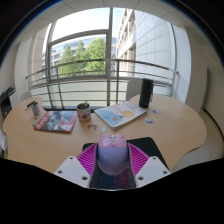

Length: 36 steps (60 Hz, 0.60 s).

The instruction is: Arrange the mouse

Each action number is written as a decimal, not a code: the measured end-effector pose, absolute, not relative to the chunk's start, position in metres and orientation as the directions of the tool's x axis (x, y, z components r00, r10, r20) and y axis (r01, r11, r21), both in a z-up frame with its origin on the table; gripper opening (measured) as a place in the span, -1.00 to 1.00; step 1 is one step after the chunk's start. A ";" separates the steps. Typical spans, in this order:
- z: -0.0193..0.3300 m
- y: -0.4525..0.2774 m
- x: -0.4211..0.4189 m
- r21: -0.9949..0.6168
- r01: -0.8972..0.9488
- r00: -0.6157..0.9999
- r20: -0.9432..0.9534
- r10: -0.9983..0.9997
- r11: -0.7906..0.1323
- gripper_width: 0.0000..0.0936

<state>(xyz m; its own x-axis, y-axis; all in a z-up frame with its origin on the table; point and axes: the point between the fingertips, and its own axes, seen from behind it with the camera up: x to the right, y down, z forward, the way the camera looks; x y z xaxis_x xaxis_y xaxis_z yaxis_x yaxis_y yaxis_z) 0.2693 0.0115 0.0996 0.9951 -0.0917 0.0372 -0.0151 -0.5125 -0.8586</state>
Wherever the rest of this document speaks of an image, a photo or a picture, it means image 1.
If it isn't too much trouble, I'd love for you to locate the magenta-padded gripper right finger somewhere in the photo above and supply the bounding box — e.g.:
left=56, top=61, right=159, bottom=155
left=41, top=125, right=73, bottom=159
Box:
left=127, top=142, right=172, bottom=189

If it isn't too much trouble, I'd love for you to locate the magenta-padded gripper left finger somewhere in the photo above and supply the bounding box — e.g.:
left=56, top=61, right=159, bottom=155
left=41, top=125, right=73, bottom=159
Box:
left=53, top=142, right=101, bottom=189

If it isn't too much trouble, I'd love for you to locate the pink lilac computer mouse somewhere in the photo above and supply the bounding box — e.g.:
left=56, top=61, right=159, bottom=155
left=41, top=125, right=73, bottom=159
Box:
left=96, top=133, right=130, bottom=177

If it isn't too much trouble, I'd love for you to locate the black mouse pad colourful print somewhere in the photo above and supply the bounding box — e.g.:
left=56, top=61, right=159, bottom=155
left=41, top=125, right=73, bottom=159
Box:
left=82, top=136, right=170, bottom=190

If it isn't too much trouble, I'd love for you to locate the red blue magazine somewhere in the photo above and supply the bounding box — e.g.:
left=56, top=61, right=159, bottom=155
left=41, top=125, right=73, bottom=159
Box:
left=33, top=110, right=79, bottom=134

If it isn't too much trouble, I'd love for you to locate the white mug with plant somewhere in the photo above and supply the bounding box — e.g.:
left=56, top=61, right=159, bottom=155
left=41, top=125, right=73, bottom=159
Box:
left=76, top=102, right=92, bottom=123

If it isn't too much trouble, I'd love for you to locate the light blue yellow book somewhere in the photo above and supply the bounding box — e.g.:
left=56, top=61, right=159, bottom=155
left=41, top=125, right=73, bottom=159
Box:
left=94, top=100, right=148, bottom=131

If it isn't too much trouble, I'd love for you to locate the black cylinder speaker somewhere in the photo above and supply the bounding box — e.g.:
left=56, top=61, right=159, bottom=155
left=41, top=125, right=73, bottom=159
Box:
left=138, top=78, right=155, bottom=109

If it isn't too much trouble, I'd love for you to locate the white chair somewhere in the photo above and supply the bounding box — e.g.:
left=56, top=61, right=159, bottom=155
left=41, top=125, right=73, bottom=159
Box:
left=18, top=90, right=34, bottom=103
left=0, top=128, right=9, bottom=153
left=125, top=78, right=143, bottom=102

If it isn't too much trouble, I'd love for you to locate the blue black stapler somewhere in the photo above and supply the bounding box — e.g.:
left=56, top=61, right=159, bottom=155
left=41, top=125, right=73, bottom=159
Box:
left=24, top=100, right=36, bottom=112

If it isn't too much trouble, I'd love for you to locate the black white printer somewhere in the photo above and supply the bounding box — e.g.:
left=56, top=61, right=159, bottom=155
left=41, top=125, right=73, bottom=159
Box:
left=0, top=86, right=18, bottom=121

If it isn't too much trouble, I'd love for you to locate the grey metal railing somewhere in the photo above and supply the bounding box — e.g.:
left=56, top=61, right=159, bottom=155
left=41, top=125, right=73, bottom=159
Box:
left=25, top=58, right=180, bottom=108

